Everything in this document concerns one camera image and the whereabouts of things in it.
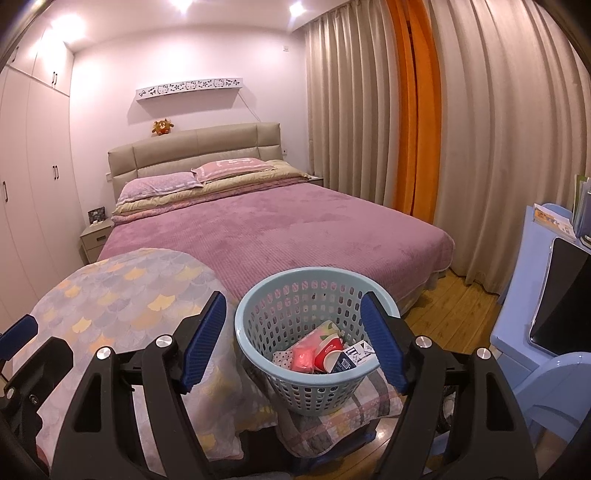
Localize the white and blue carton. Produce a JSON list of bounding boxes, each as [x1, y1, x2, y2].
[[330, 342, 376, 374]]

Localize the light blue desk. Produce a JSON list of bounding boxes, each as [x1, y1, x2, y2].
[[488, 203, 591, 366]]

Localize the orange curtain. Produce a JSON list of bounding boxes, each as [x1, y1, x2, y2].
[[385, 0, 443, 219]]

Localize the purple pillow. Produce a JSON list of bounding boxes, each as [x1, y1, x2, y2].
[[117, 172, 204, 204]]

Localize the white wardrobe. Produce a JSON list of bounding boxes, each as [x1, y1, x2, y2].
[[0, 37, 90, 334]]

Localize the upright green books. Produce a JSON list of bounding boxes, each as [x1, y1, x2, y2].
[[573, 174, 591, 250]]

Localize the pink pillow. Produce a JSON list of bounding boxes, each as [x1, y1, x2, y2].
[[191, 157, 276, 184]]

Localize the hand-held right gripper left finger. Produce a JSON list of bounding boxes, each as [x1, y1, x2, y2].
[[51, 290, 229, 480]]

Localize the white patterned wall shelf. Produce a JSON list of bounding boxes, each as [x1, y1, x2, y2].
[[135, 76, 243, 100]]

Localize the beige padded headboard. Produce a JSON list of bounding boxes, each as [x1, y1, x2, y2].
[[107, 122, 283, 204]]

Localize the purple bedspread bed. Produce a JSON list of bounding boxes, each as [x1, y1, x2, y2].
[[97, 184, 456, 320]]

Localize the beige curtain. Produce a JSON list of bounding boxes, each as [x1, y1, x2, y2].
[[412, 0, 591, 297], [304, 0, 403, 214]]

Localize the grey nightstand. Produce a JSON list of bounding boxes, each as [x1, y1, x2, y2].
[[80, 217, 115, 265]]

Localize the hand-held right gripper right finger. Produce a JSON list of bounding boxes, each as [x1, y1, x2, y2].
[[359, 292, 540, 480]]

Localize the light blue plastic basket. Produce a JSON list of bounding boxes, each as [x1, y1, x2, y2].
[[235, 268, 402, 417]]

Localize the black tablet screen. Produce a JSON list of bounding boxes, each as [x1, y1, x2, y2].
[[527, 237, 591, 357]]

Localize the checked seat cushion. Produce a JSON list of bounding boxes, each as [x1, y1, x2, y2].
[[240, 364, 405, 459]]

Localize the light blue plastic chair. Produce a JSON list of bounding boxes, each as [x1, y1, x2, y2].
[[512, 353, 591, 445]]

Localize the stack of books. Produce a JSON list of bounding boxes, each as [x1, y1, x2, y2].
[[532, 204, 576, 239]]

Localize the red paper cup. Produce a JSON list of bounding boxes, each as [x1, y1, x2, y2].
[[314, 338, 347, 373]]

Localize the folded beige quilt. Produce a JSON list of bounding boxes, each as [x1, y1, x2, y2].
[[112, 159, 308, 219]]

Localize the trash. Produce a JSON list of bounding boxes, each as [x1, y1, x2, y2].
[[295, 320, 345, 356]]

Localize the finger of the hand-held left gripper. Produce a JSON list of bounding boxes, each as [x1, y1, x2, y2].
[[0, 315, 40, 363], [0, 336, 75, 445]]

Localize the pink plastic packet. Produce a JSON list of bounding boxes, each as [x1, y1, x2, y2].
[[291, 346, 317, 373]]

